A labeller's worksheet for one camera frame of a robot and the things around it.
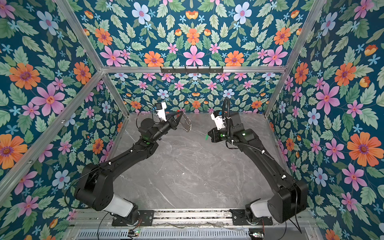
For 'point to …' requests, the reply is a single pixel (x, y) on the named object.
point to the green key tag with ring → (206, 137)
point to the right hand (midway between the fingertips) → (209, 131)
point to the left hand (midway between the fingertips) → (183, 108)
